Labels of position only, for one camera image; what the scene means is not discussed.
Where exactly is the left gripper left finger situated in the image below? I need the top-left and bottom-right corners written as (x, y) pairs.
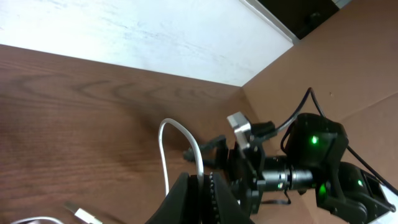
top-left (146, 172), bottom-right (199, 224)

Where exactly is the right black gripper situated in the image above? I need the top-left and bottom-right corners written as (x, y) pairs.
top-left (183, 135), bottom-right (266, 215)

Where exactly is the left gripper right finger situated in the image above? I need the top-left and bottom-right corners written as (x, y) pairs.
top-left (206, 172), bottom-right (254, 224)

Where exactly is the white usb cable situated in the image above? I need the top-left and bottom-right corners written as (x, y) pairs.
top-left (9, 118), bottom-right (205, 224)

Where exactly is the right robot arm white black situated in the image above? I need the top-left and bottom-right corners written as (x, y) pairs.
top-left (200, 113), bottom-right (396, 223)

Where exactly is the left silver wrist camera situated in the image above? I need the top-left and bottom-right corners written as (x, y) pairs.
top-left (227, 112), bottom-right (251, 149)

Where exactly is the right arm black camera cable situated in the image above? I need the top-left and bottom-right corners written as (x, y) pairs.
top-left (251, 87), bottom-right (398, 197)

